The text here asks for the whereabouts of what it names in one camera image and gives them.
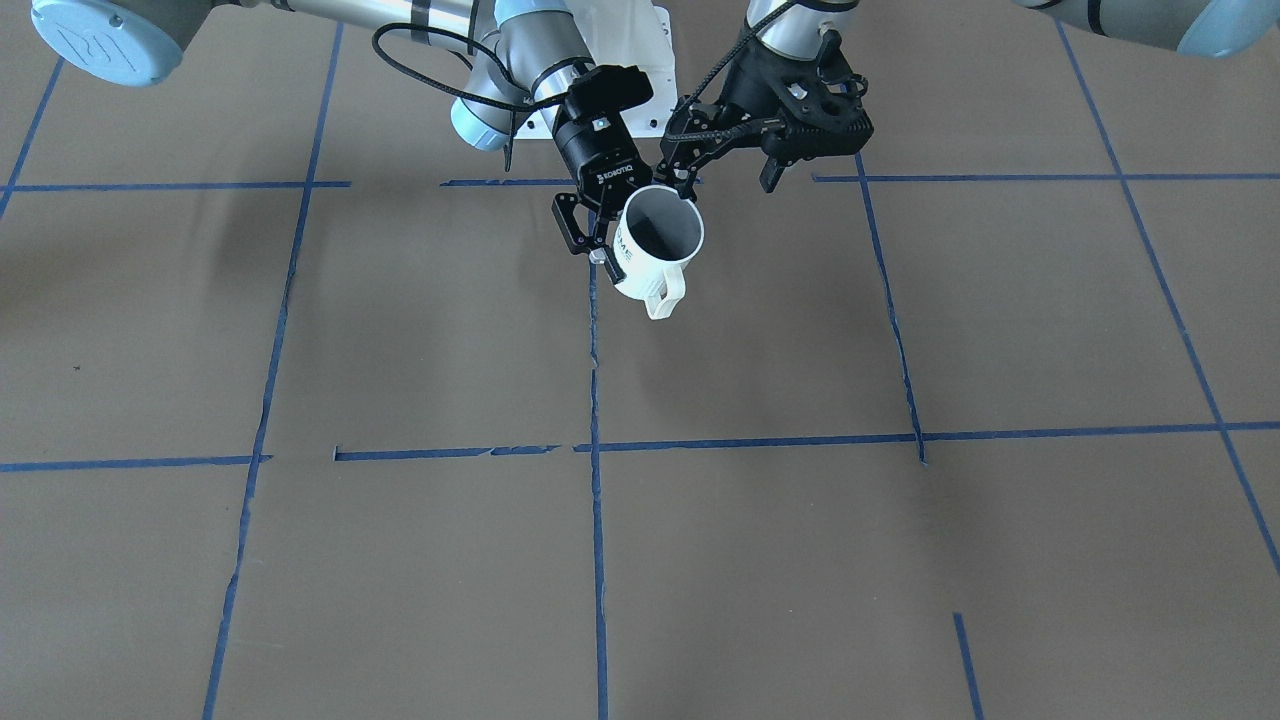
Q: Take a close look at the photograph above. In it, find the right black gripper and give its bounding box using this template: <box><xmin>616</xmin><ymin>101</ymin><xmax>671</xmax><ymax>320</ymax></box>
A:
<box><xmin>552</xmin><ymin>108</ymin><xmax>653</xmax><ymax>265</ymax></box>

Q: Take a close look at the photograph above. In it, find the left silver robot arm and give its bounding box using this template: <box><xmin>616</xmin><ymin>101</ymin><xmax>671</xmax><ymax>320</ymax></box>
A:
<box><xmin>654</xmin><ymin>1</ymin><xmax>1279</xmax><ymax>199</ymax></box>

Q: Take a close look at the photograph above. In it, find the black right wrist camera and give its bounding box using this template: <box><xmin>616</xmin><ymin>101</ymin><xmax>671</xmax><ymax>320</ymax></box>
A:
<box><xmin>561</xmin><ymin>65</ymin><xmax>654</xmax><ymax>122</ymax></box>

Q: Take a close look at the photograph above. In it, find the black camera cable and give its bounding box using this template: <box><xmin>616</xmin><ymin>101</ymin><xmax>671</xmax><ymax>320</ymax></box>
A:
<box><xmin>372</xmin><ymin>22</ymin><xmax>536</xmax><ymax>170</ymax></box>
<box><xmin>666</xmin><ymin>0</ymin><xmax>801</xmax><ymax>141</ymax></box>

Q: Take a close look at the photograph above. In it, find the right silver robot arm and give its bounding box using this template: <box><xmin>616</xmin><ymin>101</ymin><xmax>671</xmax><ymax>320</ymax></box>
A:
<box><xmin>28</xmin><ymin>1</ymin><xmax>671</xmax><ymax>265</ymax></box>

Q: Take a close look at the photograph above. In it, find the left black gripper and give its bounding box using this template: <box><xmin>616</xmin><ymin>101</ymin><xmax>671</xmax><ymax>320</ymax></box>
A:
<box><xmin>654</xmin><ymin>42</ymin><xmax>874</xmax><ymax>201</ymax></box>

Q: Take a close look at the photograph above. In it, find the white ceramic mug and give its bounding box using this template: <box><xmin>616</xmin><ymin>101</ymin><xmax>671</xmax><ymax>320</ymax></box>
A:
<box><xmin>611</xmin><ymin>184</ymin><xmax>705</xmax><ymax>320</ymax></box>

